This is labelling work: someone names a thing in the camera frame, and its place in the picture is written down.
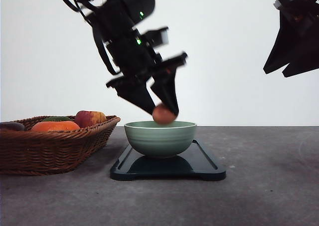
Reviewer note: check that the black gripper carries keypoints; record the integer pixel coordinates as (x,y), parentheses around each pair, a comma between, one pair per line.
(137,60)
(296,46)

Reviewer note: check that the brown egg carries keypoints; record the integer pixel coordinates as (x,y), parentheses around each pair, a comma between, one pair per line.
(162,115)

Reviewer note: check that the green ceramic bowl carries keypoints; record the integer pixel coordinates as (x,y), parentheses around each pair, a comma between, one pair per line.
(161,141)

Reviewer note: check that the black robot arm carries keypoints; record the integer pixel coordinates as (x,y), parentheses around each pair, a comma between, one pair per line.
(114,17)

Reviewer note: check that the brown wicker basket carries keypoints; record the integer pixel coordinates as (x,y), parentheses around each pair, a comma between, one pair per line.
(30,153)

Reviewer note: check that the red yellow apple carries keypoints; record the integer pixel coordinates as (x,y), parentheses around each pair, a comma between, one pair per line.
(86,118)

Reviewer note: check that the dark rectangular tray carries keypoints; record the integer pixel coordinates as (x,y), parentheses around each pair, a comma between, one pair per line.
(196,164)

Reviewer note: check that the green leaf fruit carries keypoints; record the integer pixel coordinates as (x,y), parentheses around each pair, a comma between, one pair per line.
(57,118)

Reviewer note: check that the orange tangerine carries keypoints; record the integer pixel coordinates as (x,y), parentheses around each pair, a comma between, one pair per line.
(54,126)

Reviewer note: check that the dark purple fruit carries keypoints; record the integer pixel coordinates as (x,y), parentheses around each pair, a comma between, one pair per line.
(11,126)

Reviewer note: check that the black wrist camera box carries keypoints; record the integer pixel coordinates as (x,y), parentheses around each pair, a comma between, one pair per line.
(155,38)

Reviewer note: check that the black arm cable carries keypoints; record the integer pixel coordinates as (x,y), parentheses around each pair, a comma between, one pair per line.
(98,37)

